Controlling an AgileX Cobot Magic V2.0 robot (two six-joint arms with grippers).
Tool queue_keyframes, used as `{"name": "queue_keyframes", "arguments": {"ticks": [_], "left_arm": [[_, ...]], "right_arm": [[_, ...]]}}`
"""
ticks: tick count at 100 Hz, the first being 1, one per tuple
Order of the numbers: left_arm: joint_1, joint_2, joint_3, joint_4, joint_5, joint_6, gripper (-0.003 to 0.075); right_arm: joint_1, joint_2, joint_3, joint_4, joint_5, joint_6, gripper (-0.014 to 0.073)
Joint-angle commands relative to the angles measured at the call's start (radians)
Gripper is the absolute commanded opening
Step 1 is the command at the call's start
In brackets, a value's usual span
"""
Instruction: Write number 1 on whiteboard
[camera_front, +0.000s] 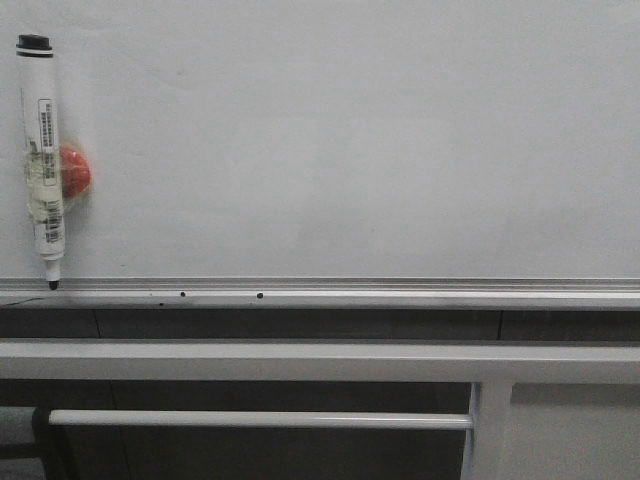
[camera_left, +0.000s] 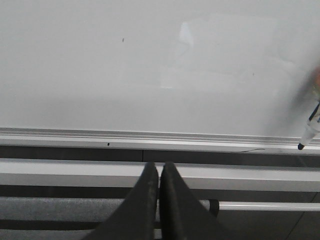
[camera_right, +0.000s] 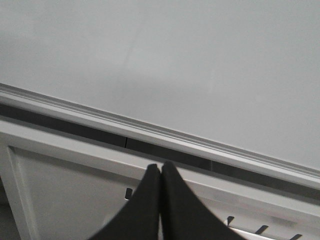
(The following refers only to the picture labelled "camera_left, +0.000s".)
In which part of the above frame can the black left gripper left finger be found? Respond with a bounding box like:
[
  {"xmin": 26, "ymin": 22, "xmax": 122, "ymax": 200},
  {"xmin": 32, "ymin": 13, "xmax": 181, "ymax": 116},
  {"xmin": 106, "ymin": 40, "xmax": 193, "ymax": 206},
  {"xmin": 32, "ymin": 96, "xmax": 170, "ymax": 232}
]
[{"xmin": 84, "ymin": 162, "xmax": 159, "ymax": 240}]

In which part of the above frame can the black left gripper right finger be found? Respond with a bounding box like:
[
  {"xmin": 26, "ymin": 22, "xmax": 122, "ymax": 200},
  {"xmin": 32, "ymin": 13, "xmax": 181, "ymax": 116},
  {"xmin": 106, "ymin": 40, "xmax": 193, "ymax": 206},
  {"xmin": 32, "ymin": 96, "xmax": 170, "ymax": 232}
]
[{"xmin": 159, "ymin": 162, "xmax": 238, "ymax": 240}]

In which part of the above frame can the white black-tipped whiteboard marker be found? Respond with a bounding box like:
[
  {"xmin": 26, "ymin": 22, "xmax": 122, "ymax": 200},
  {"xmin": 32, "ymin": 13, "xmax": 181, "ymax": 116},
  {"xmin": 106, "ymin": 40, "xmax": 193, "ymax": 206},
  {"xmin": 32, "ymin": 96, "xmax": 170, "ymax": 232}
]
[{"xmin": 297, "ymin": 100, "xmax": 320, "ymax": 151}]

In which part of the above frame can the red round magnet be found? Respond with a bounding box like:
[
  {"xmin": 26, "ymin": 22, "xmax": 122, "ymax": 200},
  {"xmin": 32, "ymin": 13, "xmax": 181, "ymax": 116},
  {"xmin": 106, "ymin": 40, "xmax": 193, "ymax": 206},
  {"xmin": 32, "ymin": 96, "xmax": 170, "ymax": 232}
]
[{"xmin": 311, "ymin": 66, "xmax": 320, "ymax": 92}]

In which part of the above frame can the white horizontal stand bar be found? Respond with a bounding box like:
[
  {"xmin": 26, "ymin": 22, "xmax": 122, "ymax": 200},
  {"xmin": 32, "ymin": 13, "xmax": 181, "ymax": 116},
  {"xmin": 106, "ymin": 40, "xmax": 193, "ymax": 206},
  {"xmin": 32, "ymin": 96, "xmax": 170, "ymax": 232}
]
[{"xmin": 219, "ymin": 201, "xmax": 320, "ymax": 212}]

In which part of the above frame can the grey padded bar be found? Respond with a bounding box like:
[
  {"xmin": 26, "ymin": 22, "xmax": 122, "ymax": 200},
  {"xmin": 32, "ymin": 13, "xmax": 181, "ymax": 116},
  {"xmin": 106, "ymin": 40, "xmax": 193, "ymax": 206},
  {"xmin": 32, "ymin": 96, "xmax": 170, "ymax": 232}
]
[{"xmin": 0, "ymin": 196, "xmax": 220, "ymax": 223}]

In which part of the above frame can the white metal stand frame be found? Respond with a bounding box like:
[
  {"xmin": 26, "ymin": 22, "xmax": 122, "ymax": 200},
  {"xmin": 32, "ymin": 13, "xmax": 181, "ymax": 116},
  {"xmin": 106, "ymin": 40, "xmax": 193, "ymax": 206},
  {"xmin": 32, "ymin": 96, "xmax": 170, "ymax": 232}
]
[{"xmin": 0, "ymin": 158, "xmax": 320, "ymax": 192}]

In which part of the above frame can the large whiteboard with aluminium frame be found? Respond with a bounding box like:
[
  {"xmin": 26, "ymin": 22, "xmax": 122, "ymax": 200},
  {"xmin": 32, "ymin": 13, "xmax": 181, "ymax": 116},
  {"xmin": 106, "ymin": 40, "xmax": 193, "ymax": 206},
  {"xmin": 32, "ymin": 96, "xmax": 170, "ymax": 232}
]
[{"xmin": 0, "ymin": 0, "xmax": 320, "ymax": 154}]

